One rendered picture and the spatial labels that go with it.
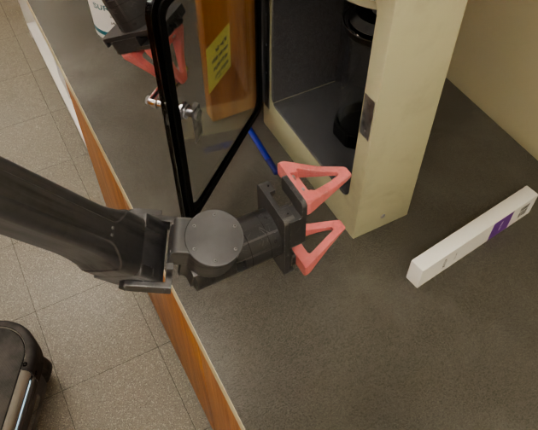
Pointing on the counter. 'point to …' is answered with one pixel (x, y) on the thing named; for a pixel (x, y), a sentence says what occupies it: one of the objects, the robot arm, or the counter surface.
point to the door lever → (154, 100)
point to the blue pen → (263, 151)
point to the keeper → (366, 117)
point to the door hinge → (266, 51)
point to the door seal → (178, 107)
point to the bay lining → (306, 44)
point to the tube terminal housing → (388, 111)
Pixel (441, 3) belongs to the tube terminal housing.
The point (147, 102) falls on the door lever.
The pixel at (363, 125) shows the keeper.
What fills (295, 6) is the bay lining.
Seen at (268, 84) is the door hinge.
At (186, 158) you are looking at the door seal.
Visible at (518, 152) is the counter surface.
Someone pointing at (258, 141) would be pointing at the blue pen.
